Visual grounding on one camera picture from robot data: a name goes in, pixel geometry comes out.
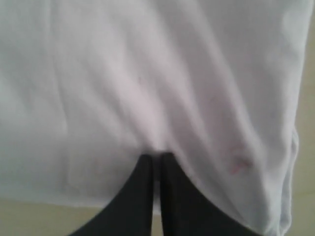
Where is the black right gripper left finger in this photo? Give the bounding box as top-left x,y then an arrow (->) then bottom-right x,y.
71,154 -> 153,236

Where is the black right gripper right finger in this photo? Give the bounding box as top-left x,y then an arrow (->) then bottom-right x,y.
160,153 -> 253,236

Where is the white t-shirt red print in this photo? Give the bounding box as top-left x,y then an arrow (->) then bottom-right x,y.
0,0 -> 314,236

